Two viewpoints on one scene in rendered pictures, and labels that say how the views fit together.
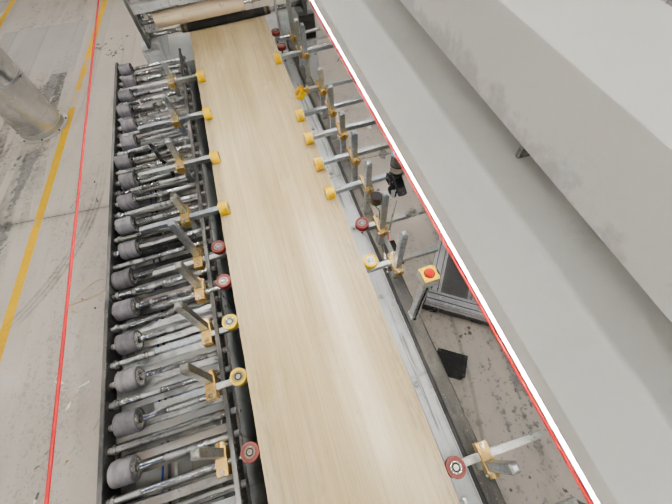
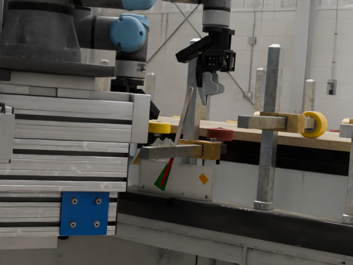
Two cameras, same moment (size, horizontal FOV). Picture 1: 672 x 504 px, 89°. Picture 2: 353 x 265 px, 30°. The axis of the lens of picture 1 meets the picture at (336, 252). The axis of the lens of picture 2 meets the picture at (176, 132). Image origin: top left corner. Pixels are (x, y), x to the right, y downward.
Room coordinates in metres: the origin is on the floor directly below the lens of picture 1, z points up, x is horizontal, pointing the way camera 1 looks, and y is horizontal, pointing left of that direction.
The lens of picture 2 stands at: (2.40, -1.77, 0.99)
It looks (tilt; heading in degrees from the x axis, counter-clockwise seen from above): 3 degrees down; 132
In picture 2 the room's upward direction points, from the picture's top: 4 degrees clockwise
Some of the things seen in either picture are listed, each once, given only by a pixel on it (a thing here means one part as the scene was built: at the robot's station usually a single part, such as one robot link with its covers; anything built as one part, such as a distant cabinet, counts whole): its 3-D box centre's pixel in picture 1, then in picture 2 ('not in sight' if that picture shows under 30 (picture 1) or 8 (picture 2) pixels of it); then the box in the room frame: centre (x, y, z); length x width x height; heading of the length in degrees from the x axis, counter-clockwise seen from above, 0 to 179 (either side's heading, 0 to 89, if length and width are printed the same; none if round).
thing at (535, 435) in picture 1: (494, 450); not in sight; (-0.06, -0.57, 0.83); 0.43 x 0.03 x 0.04; 101
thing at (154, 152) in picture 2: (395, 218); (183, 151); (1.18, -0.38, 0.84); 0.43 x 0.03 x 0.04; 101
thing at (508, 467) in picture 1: (492, 465); not in sight; (-0.11, -0.53, 0.88); 0.03 x 0.03 x 0.48; 11
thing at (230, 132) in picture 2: (361, 227); (218, 145); (1.14, -0.17, 0.85); 0.08 x 0.08 x 0.11
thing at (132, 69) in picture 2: not in sight; (131, 71); (1.24, -0.66, 1.05); 0.08 x 0.08 x 0.05
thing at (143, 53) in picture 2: not in sight; (132, 38); (1.24, -0.67, 1.13); 0.09 x 0.08 x 0.11; 132
